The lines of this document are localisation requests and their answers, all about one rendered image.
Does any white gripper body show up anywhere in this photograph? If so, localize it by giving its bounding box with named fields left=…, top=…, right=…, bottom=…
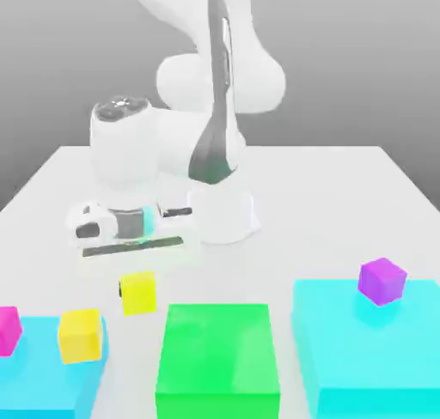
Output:
left=76, top=234, right=194, bottom=270

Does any small yellow cube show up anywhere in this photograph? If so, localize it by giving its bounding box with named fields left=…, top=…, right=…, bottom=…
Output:
left=58, top=307, right=104, bottom=366
left=119, top=270, right=158, bottom=318

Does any small magenta cube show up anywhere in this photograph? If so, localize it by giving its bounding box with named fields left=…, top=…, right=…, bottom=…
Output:
left=0, top=306, right=24, bottom=358

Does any small purple cube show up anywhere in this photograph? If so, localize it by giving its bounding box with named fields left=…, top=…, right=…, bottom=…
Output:
left=357, top=257, right=409, bottom=307

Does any large green box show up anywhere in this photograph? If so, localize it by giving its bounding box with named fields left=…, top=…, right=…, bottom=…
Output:
left=155, top=303, right=281, bottom=419

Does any large light blue box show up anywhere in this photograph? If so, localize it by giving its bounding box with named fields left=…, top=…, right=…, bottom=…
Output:
left=0, top=315, right=110, bottom=419

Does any large cyan box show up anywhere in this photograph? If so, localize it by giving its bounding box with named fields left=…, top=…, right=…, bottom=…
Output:
left=290, top=278, right=440, bottom=419

